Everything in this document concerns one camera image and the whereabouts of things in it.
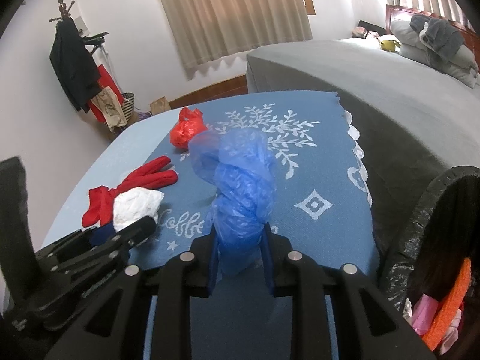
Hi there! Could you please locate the wooden coat rack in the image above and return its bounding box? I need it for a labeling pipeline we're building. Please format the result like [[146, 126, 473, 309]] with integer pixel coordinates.
[[48, 0, 133, 140]]

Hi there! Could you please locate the striped basket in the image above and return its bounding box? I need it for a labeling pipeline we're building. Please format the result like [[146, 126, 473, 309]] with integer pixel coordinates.
[[121, 92, 135, 119]]

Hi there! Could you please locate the white paper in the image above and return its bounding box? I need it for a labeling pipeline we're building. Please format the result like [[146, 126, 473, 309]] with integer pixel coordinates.
[[113, 187, 164, 233]]

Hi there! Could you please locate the black trash bin with bag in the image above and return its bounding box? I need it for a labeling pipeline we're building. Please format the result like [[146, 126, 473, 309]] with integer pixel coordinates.
[[379, 166, 479, 359]]

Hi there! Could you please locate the pink cloth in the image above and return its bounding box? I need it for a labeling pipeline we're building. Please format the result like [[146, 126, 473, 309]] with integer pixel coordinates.
[[402, 298, 463, 355]]

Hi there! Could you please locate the left beige curtain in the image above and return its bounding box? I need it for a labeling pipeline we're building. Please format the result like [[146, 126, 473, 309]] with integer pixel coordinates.
[[160, 0, 312, 74]]

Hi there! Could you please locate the red wooden headboard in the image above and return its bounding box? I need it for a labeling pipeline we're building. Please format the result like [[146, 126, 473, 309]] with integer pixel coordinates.
[[385, 4, 480, 61]]

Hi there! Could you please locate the bed with grey sheet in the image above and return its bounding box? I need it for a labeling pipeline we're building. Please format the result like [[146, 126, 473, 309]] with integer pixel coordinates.
[[245, 37, 480, 196]]

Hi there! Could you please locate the blue patterned table cloth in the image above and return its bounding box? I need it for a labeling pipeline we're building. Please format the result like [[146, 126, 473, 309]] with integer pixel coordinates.
[[40, 89, 380, 360]]

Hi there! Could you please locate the black hanging coat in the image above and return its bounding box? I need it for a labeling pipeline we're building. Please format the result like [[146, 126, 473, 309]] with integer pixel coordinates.
[[49, 18, 101, 113]]

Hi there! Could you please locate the red plastic bag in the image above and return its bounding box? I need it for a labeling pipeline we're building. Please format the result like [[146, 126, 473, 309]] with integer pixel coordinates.
[[169, 107, 208, 150]]

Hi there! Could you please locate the black clothes hanger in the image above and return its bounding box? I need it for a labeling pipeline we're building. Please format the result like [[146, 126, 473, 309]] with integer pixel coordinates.
[[82, 32, 108, 47]]

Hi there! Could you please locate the dark grey blanket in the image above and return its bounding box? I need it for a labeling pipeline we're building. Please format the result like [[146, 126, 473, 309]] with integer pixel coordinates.
[[410, 14, 465, 69]]

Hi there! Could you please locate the red hanging bag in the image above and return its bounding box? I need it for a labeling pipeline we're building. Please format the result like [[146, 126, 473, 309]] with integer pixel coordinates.
[[88, 64, 127, 128]]

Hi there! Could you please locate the orange foam net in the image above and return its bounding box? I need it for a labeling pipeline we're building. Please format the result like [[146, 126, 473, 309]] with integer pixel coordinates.
[[422, 258, 472, 351]]

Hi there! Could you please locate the beige tote bag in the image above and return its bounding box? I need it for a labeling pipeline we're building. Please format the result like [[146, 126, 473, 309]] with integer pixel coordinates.
[[89, 86, 128, 131]]

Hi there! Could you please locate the grey folded duvet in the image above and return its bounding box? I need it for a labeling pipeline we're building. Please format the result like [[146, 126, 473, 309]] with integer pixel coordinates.
[[391, 20, 479, 89]]

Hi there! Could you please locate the yellow plush toy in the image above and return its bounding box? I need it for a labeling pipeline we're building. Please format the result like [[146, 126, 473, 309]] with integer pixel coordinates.
[[378, 39, 401, 53]]

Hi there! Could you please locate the brown paper bag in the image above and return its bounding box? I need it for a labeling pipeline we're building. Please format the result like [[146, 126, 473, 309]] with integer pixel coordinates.
[[150, 97, 171, 116]]

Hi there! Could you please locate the blue plastic bag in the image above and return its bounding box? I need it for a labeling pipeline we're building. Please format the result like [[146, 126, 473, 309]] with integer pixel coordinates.
[[189, 128, 277, 276]]

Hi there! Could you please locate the pink bag on bed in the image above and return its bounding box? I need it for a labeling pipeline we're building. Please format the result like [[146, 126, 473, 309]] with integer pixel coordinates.
[[352, 20, 387, 39]]

